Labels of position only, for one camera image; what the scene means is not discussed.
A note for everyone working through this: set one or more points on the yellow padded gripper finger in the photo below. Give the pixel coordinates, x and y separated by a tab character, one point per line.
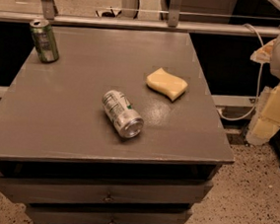
263	55

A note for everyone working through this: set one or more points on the yellow wavy sponge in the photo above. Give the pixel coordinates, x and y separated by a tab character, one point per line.
166	83

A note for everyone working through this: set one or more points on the silver can lying down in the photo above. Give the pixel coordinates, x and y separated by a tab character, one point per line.
126	120

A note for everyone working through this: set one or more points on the upright green soda can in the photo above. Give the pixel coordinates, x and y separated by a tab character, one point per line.
44	40

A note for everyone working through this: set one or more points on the middle drawer with knob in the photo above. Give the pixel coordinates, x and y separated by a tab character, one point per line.
115	216

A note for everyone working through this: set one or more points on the drawer with knob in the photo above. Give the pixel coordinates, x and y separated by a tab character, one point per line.
115	216
105	191

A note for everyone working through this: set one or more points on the grey drawer cabinet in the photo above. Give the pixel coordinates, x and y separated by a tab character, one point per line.
53	124

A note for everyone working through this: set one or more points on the top drawer with knob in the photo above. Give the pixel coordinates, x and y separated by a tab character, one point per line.
105	191

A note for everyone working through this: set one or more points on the metal railing frame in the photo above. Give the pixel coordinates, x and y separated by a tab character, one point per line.
220	17

